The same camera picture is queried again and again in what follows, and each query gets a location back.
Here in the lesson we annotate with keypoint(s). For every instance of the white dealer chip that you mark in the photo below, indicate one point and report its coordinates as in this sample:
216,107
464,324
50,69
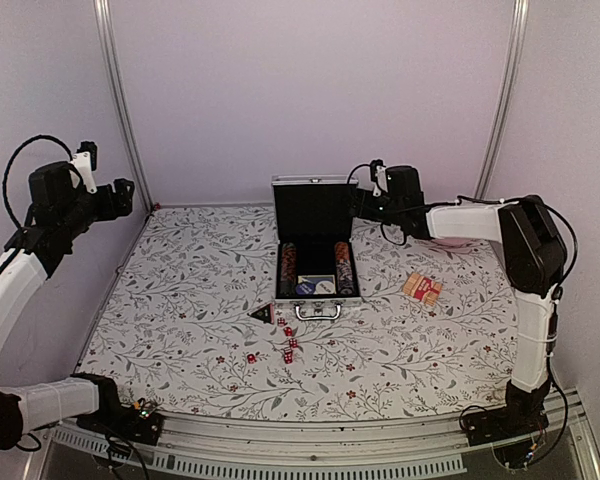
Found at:
325,287

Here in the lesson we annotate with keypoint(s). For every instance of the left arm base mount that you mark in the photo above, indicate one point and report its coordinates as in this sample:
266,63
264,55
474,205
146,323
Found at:
139,422

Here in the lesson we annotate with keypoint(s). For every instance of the right aluminium frame post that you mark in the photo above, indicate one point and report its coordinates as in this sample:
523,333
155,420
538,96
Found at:
514,53

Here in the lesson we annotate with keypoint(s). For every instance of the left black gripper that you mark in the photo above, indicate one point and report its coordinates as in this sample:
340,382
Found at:
125,199

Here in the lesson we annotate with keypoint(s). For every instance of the left poker chip row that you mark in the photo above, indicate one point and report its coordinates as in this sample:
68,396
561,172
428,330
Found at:
288,261

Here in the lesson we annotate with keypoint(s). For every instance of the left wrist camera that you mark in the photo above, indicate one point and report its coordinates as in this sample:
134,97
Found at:
86,152

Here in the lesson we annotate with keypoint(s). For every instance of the red playing card deck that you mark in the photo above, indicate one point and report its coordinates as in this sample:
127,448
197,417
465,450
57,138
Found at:
422,288

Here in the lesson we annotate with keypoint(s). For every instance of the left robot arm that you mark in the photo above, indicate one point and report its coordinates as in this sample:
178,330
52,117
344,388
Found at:
65,202

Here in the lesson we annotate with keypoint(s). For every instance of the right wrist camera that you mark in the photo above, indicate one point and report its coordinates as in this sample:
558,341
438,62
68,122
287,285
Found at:
378,177

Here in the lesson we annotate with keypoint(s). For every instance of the blue small blind chip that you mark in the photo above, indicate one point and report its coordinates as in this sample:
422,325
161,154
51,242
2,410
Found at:
305,288

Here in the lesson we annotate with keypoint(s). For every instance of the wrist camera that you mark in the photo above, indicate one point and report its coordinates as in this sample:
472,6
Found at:
378,177
86,152

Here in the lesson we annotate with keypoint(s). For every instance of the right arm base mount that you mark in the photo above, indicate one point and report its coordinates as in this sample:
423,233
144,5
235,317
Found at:
520,416

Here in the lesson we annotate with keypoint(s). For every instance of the blue playing card deck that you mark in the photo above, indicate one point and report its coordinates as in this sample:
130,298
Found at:
315,279

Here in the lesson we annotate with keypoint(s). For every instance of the aluminium frame post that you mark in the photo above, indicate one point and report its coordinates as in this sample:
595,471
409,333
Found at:
514,53
104,24

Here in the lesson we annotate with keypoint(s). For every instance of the left aluminium frame post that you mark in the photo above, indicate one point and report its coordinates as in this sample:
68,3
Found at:
104,24

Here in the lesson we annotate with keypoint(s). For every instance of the triangular all in button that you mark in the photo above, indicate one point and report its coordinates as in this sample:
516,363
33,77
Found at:
264,314

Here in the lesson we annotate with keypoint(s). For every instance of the poker chip row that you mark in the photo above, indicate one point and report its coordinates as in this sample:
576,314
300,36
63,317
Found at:
288,261
345,279

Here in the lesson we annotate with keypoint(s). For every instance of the aluminium poker case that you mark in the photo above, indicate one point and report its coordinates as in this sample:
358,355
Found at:
314,213

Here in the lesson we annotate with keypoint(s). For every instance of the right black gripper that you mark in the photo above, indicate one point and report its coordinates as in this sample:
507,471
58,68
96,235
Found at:
360,198

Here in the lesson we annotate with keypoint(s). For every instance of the front aluminium rail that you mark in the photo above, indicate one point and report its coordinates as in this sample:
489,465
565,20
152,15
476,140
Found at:
199,447

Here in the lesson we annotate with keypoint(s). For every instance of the right poker chip row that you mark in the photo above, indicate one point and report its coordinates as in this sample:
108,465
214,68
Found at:
345,279

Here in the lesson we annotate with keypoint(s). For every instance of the pink plate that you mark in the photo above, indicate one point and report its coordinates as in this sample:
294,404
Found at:
453,242

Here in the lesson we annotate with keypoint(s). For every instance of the floral table cloth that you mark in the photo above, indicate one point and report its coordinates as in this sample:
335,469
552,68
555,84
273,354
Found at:
193,326

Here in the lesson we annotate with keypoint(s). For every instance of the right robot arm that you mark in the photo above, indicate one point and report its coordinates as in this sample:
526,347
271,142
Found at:
535,259

